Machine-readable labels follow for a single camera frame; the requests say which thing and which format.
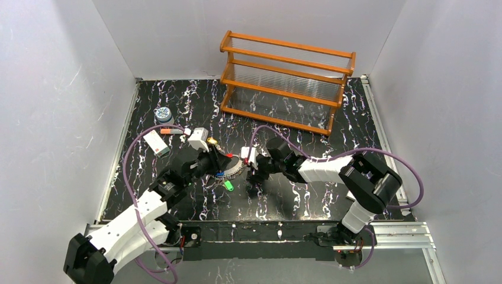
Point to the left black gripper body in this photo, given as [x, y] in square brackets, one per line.
[216, 162]

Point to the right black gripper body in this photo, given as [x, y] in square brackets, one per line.
[256, 170]

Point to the green tag key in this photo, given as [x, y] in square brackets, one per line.
[228, 186]

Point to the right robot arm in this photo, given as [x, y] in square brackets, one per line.
[371, 182]

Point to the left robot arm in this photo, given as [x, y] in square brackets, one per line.
[146, 224]

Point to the yellow tag key left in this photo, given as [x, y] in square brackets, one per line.
[214, 143]

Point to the white card box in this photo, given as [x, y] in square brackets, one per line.
[156, 143]

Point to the orange grey marker pen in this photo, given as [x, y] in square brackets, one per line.
[171, 131]

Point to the blue white round jar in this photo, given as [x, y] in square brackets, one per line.
[163, 115]

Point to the orange wooden shelf rack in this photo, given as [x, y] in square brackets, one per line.
[291, 84]

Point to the small white box right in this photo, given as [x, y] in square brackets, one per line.
[350, 196]

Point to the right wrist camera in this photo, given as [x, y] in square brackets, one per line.
[248, 155]

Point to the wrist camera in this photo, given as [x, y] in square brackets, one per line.
[248, 155]
[198, 139]

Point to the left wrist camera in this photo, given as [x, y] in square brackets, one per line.
[198, 139]

